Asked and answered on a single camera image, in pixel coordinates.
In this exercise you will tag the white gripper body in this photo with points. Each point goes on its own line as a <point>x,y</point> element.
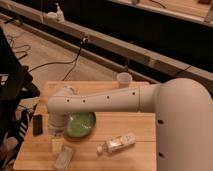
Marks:
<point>57,125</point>

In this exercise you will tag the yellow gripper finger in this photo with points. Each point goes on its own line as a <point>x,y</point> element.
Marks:
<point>59,143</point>
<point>53,142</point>

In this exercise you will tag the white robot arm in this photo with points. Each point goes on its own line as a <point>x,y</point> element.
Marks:
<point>183,109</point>

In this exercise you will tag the green ceramic bowl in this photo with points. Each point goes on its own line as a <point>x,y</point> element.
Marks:
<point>80,124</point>

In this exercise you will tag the translucent plastic cup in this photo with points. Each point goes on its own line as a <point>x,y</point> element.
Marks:
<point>124,79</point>

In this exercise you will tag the black rectangular block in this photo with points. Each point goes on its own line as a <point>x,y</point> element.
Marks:
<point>37,125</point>

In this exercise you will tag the black equipment stand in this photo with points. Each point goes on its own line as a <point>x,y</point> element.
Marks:
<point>17,86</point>

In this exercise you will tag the clear plastic bottle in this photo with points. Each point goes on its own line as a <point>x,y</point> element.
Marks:
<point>117,143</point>

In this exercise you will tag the long metal rail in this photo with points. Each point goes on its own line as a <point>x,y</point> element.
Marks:
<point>152,60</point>

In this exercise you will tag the white object on rail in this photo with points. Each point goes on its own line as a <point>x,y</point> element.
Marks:
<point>58,15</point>

